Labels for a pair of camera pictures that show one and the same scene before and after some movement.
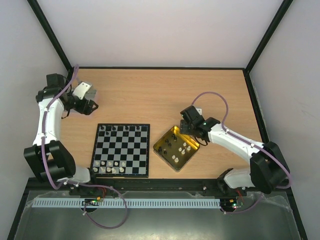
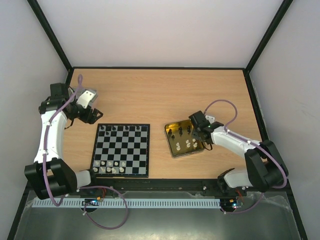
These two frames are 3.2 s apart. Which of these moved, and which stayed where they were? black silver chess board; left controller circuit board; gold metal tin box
Moved: gold metal tin box
Stayed: black silver chess board; left controller circuit board
